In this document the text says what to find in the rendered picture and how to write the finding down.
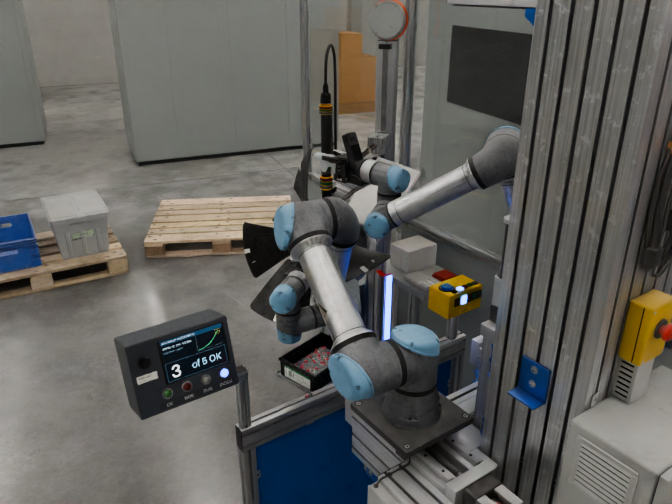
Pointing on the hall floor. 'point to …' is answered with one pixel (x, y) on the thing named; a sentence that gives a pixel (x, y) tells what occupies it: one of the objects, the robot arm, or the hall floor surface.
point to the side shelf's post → (413, 310)
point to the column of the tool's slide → (387, 100)
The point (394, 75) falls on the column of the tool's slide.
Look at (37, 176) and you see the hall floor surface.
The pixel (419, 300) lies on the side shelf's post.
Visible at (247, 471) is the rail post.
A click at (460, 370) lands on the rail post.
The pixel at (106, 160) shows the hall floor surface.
